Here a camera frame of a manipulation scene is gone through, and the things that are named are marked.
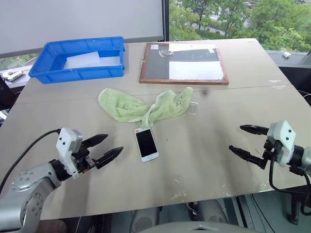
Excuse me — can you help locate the green towel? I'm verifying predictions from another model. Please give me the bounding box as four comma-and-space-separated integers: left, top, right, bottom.
98, 86, 194, 129

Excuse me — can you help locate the blue plastic bin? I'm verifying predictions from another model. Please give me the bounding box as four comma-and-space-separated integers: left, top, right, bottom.
28, 36, 126, 84

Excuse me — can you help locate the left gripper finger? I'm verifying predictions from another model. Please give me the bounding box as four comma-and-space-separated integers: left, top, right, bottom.
82, 133, 109, 149
94, 146, 124, 170

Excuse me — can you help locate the white projector screen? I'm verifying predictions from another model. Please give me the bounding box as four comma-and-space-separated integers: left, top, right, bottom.
0, 0, 164, 59

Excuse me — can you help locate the white smartphone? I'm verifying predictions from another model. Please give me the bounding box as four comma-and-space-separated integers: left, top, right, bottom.
185, 100, 198, 116
134, 127, 160, 164

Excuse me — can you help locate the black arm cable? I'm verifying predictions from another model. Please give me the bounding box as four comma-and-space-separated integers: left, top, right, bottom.
0, 130, 61, 194
269, 155, 311, 216

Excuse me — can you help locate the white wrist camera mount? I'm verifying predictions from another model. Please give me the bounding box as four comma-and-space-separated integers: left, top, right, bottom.
266, 120, 297, 168
55, 127, 84, 180

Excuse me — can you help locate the white cloth sheet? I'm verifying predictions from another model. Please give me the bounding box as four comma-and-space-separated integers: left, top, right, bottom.
168, 60, 225, 81

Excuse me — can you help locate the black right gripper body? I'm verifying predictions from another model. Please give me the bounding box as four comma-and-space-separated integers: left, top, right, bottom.
259, 140, 283, 170

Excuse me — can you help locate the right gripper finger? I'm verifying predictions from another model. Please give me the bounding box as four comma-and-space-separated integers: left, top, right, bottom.
228, 145, 265, 168
239, 124, 269, 136

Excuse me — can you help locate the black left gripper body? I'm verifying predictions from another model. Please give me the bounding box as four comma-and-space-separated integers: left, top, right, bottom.
70, 142, 98, 174

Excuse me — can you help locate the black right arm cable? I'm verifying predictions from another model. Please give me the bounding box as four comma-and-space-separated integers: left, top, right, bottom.
269, 155, 311, 216

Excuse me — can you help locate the small clear plastic bag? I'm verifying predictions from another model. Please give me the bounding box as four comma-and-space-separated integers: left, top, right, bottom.
158, 49, 175, 58

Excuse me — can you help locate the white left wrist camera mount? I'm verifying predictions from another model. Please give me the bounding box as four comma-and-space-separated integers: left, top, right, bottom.
55, 127, 84, 180

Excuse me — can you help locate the wooden framed dark board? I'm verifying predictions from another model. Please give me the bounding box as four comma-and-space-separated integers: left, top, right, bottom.
138, 42, 230, 86

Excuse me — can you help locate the grey rounded shape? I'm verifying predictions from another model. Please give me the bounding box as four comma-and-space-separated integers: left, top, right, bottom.
129, 208, 160, 233

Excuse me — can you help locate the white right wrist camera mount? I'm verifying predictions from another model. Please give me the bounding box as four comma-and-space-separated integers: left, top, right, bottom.
266, 120, 297, 168

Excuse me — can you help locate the thick white foam sheet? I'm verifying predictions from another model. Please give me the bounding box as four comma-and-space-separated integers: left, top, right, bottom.
63, 50, 102, 70

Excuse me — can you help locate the black window post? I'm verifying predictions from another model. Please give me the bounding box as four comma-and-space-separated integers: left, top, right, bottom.
162, 0, 170, 42

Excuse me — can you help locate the white power strip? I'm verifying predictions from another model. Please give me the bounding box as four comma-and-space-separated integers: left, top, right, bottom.
0, 70, 25, 82

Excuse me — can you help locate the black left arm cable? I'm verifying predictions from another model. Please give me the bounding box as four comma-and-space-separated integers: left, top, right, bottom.
0, 130, 61, 194

